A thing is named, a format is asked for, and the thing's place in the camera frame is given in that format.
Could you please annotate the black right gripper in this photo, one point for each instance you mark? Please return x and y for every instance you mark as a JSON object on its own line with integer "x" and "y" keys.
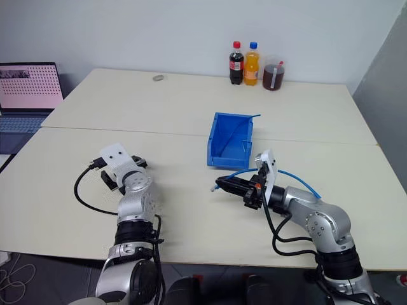
{"x": 252, "y": 193}

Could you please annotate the open laptop pink screen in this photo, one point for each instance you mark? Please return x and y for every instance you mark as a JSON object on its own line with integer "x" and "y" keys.
{"x": 28, "y": 85}

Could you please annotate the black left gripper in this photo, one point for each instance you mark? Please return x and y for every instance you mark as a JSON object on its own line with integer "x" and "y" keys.
{"x": 109, "y": 181}

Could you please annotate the grey partition panel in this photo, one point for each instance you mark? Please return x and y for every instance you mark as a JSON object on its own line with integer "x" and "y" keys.
{"x": 384, "y": 95}

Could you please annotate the small grey tape roll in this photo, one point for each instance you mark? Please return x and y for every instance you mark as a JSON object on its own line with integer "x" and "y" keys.
{"x": 157, "y": 78}

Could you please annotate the red and white object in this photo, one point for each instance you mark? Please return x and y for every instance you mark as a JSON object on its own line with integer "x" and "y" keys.
{"x": 402, "y": 280}

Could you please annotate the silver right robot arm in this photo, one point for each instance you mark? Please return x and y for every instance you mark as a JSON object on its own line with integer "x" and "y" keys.
{"x": 324, "y": 219}

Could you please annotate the clear jar brown liquid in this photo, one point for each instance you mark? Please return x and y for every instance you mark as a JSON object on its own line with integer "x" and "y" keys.
{"x": 273, "y": 77}

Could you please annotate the orange soda bottle blue cap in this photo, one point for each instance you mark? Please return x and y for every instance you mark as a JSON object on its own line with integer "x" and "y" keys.
{"x": 252, "y": 70}

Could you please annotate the small white coupler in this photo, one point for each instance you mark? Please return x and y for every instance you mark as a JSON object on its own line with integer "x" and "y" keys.
{"x": 213, "y": 189}

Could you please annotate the cola bottle red cap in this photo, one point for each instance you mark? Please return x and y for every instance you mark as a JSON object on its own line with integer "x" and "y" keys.
{"x": 236, "y": 68}

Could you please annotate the blue plastic bin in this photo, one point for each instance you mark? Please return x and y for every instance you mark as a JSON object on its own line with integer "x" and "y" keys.
{"x": 222, "y": 160}

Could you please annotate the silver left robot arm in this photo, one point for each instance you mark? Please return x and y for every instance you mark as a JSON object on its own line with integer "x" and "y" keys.
{"x": 136, "y": 203}

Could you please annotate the dark rounded shape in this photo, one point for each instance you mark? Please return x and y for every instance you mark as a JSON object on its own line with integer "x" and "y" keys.
{"x": 184, "y": 290}
{"x": 259, "y": 290}

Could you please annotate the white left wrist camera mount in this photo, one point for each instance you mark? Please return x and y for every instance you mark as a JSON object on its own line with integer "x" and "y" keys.
{"x": 114, "y": 159}

